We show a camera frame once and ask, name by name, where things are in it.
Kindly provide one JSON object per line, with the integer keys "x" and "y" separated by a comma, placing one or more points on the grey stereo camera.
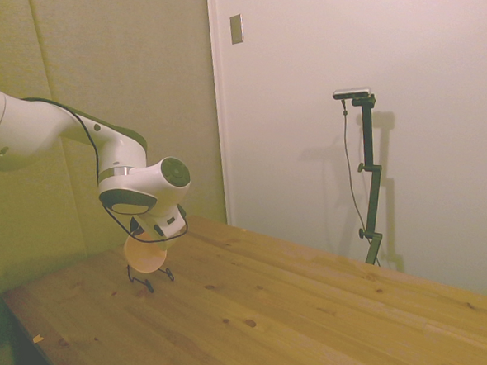
{"x": 352, "y": 92}

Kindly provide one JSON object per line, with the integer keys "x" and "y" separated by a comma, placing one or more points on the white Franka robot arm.
{"x": 32, "y": 128}

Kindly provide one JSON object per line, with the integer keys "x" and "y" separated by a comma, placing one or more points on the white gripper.
{"x": 166, "y": 223}

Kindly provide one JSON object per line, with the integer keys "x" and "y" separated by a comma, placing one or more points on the grey wall plate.
{"x": 236, "y": 29}

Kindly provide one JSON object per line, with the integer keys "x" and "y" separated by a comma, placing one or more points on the white door frame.
{"x": 219, "y": 106}

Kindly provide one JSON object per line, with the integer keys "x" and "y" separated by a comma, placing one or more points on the black jointed camera stand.
{"x": 368, "y": 136}

